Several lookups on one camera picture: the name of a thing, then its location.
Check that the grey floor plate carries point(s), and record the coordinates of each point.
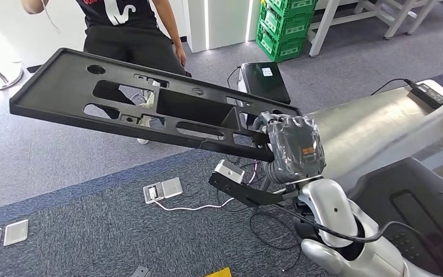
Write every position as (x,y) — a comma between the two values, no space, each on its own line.
(140,273)

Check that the black plastic panel part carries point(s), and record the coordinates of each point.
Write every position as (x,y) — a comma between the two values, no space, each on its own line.
(53,88)

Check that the chrome stool base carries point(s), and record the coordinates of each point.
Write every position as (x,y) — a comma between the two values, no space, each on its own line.
(3,78)

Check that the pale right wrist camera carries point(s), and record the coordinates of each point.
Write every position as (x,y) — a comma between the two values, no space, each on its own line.
(229,172)

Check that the stainless steel workbench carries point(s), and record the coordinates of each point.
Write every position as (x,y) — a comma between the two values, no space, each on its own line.
(359,122)

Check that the white table frame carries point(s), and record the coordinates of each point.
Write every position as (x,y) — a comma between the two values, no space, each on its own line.
(326,23)

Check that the person's left hand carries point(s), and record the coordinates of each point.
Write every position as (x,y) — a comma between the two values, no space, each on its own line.
(182,57)

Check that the glossy black box device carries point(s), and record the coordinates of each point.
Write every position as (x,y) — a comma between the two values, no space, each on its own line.
(267,82)

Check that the person's left forearm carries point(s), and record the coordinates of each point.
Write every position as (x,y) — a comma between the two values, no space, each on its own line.
(168,23)

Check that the open floor socket box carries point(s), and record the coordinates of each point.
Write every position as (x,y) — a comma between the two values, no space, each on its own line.
(172,187)

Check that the person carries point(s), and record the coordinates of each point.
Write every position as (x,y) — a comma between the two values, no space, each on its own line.
(129,42)

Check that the black power adapter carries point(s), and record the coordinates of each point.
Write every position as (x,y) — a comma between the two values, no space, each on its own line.
(429,95)

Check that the large black perforated panel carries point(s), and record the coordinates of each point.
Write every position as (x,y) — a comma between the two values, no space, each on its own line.
(416,183)

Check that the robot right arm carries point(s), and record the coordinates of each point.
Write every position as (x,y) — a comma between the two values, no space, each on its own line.
(328,206)

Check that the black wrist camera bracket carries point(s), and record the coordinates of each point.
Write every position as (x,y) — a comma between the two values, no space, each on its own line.
(244,195)

